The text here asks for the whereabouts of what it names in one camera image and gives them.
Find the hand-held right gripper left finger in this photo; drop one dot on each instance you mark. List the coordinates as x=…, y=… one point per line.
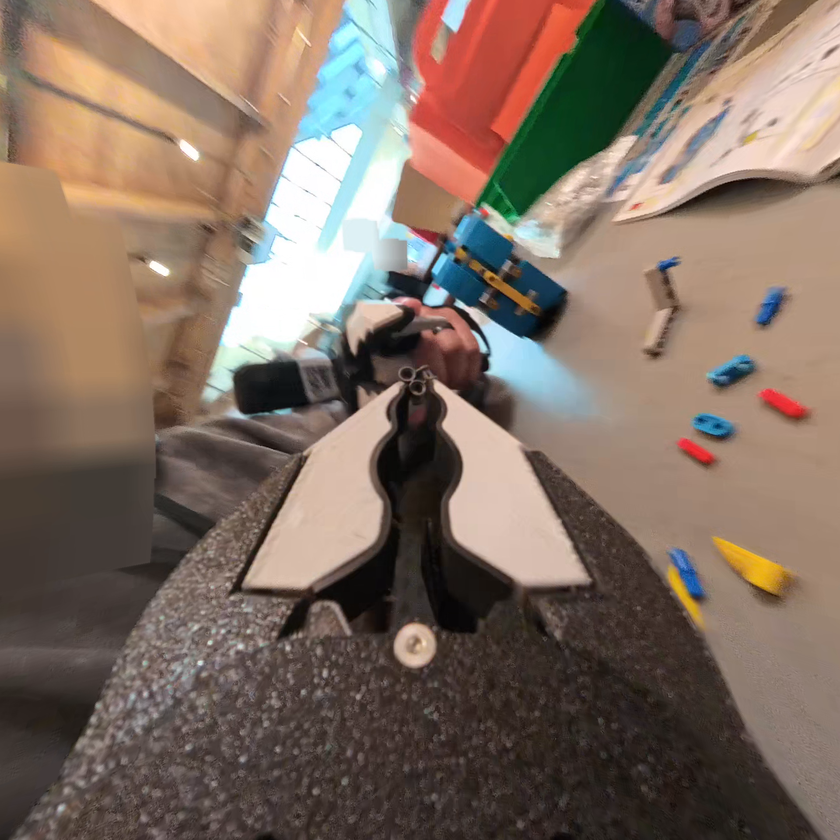
x=328, y=512

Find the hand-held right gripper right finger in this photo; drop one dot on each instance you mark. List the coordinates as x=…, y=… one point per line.
x=512, y=512

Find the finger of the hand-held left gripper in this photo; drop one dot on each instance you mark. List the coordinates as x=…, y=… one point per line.
x=377, y=374
x=374, y=325

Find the grey connector piece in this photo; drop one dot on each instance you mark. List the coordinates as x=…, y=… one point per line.
x=417, y=379

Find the blue connector pin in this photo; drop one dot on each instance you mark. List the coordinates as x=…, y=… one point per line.
x=686, y=572
x=770, y=305

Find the grey desk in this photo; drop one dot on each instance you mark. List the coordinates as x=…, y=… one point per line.
x=623, y=492

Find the person's left hand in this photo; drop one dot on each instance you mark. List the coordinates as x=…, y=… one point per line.
x=453, y=351

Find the blue brick model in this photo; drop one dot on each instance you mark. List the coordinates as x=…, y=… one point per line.
x=472, y=275

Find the brown cardboard piece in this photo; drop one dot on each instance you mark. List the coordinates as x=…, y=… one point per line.
x=423, y=197

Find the large paned window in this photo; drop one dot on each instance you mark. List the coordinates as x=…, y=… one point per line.
x=308, y=197

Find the ceiling light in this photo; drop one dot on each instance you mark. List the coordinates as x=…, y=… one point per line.
x=157, y=268
x=188, y=149

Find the red connector pin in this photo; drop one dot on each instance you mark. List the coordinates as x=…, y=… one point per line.
x=695, y=451
x=782, y=402

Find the yellow cone piece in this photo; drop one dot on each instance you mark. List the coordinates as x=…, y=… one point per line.
x=687, y=607

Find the blue two-hole beam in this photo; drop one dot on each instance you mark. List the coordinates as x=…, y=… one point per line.
x=713, y=425

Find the grey angled beam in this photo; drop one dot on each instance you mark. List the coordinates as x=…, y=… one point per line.
x=658, y=328

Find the clear plastic bag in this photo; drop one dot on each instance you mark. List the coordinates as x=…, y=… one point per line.
x=577, y=190

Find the yellow wedge piece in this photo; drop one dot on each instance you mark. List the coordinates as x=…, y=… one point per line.
x=754, y=564

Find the small blue brick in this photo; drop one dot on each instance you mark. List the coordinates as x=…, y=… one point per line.
x=730, y=369

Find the orange bin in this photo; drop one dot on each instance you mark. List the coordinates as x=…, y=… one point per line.
x=472, y=79

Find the short blue peg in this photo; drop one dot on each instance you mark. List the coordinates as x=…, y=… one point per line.
x=668, y=264

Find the person's grey sweatshirt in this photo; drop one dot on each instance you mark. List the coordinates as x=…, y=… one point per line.
x=65, y=656

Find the green bin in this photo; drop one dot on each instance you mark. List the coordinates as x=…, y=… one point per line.
x=577, y=98

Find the white instruction booklet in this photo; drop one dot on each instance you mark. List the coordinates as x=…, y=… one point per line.
x=754, y=118

